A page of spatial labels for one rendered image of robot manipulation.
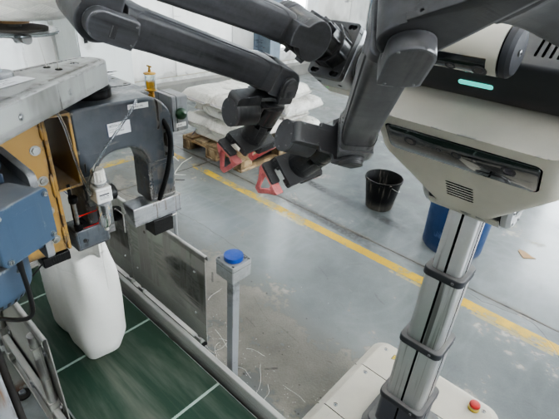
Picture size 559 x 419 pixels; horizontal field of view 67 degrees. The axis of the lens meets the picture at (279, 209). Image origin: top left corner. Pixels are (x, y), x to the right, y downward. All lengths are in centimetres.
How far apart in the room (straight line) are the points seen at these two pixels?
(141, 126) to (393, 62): 77
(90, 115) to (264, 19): 43
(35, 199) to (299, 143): 42
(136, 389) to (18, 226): 97
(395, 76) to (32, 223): 56
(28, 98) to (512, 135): 79
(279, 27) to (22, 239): 53
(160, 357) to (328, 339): 93
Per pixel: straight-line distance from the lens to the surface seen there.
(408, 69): 39
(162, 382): 159
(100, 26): 62
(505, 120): 83
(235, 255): 129
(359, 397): 173
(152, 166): 111
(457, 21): 36
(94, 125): 100
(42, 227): 75
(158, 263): 179
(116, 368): 166
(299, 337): 223
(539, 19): 40
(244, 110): 84
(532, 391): 241
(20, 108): 78
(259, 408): 149
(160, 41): 69
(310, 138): 72
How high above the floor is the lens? 161
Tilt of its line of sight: 30 degrees down
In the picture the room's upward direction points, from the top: 4 degrees clockwise
